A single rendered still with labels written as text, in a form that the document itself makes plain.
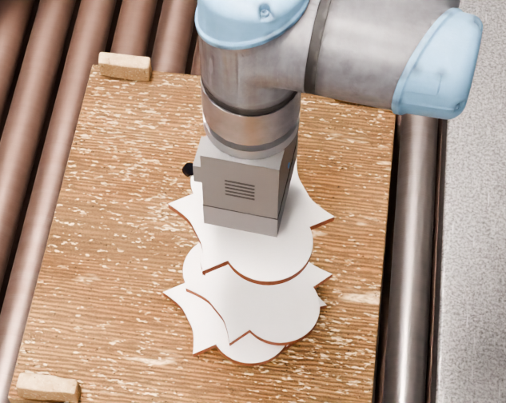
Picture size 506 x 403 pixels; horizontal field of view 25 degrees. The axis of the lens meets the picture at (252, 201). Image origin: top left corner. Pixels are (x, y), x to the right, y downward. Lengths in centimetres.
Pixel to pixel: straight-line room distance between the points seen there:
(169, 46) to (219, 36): 60
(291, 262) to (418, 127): 37
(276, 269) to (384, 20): 30
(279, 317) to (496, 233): 27
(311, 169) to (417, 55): 51
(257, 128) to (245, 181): 7
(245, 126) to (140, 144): 44
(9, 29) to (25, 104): 12
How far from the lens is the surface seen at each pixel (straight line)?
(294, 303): 115
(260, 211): 94
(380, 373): 122
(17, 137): 133
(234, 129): 86
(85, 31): 141
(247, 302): 115
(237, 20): 76
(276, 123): 86
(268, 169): 89
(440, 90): 78
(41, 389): 113
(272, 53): 78
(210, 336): 115
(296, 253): 100
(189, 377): 115
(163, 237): 122
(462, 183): 130
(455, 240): 126
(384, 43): 78
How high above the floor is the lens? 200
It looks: 59 degrees down
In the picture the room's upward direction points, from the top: straight up
